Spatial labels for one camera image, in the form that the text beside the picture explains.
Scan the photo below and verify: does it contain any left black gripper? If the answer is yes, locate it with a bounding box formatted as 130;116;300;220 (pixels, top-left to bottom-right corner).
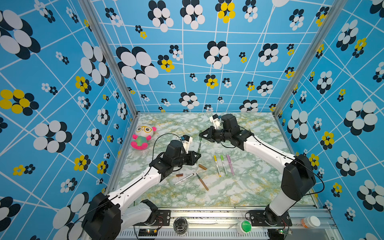
172;150;202;169

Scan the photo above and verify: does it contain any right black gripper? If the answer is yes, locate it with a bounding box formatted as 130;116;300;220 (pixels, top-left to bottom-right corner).
199;127;232;144

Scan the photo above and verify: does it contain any green gel pen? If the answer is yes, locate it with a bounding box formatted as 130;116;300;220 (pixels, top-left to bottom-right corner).
198;138;202;153

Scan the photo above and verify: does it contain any white pen yellow tip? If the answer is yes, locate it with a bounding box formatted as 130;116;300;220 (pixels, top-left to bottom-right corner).
213;155;222;177

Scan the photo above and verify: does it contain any white pen green tip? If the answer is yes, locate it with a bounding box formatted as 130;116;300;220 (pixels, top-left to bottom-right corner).
220;155;228;176

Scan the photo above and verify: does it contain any pink gel pen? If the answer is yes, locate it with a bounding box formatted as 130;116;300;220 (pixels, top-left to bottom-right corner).
227;155;235;176

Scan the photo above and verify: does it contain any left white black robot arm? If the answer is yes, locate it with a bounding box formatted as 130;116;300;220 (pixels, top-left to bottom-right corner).
82;135;201;240

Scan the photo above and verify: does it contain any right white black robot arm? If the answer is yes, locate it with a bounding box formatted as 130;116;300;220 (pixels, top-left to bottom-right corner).
199;114;316;225

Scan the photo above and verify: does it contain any white pen brown tip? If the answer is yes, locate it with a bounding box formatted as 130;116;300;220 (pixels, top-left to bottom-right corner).
174;173;195;186

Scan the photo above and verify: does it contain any tan brown pen cap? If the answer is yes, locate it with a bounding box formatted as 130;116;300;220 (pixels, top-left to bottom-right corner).
199;164;207;170

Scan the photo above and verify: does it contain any brown gel pen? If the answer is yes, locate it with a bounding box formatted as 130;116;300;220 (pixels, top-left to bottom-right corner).
196;173;209;191

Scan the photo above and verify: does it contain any white pink plush toy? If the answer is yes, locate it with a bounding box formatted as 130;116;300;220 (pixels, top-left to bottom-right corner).
131;126;157;150

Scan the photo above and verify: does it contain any green push button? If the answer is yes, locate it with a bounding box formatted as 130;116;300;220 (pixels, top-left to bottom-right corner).
236;220;252;235

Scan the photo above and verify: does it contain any white orange bottle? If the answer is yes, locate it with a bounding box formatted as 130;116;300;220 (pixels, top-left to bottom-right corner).
301;216;321;229

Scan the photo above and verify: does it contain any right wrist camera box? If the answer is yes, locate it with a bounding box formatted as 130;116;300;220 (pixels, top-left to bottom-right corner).
209;114;223;130

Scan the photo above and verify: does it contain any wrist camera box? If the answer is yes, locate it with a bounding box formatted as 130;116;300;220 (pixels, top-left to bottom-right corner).
181;135;193;154
209;114;223;130

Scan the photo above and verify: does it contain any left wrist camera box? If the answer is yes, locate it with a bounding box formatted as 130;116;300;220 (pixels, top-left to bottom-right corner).
181;135;193;154

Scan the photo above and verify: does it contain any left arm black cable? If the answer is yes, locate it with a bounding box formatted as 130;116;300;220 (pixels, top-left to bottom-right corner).
151;133;181;163

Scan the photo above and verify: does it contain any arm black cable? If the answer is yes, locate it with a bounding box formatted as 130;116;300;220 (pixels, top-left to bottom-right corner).
151;133;181;163
239;125;325;196

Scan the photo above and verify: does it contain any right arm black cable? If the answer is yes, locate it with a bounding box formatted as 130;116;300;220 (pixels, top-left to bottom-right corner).
239;125;325;196

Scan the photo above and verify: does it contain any aluminium front frame rail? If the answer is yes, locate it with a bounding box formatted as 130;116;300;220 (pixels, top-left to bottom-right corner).
86;206;337;232

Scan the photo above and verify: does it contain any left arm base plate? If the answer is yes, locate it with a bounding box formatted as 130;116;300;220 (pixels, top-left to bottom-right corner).
137;210;171;227

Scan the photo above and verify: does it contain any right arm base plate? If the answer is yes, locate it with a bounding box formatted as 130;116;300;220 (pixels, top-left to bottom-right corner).
245;210;293;228

